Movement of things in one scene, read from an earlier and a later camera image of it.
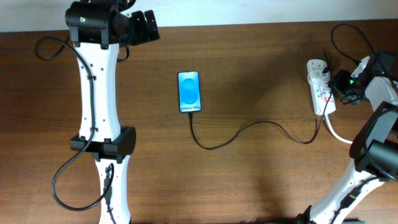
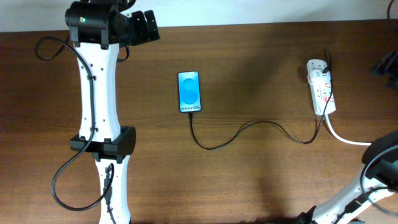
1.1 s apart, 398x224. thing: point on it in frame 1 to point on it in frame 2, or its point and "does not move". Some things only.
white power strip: (320, 92) does not move
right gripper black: (337, 81) to (387, 66)
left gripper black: (144, 35) does not move
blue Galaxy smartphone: (189, 93) does not move
